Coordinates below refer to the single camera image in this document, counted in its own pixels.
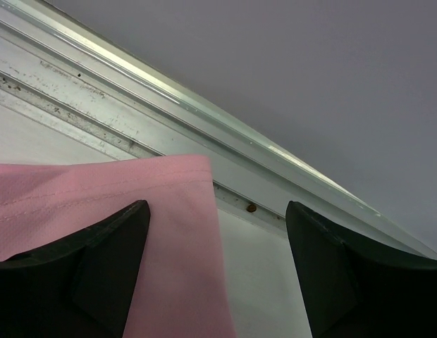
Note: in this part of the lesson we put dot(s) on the pink t-shirt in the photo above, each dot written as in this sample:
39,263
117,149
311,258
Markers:
181,287

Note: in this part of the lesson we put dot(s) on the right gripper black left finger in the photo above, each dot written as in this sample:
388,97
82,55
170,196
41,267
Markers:
81,285

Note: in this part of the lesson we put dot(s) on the aluminium back table rail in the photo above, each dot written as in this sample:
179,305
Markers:
67,96

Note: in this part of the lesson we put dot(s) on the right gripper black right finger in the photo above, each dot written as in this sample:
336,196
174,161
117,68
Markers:
355,286

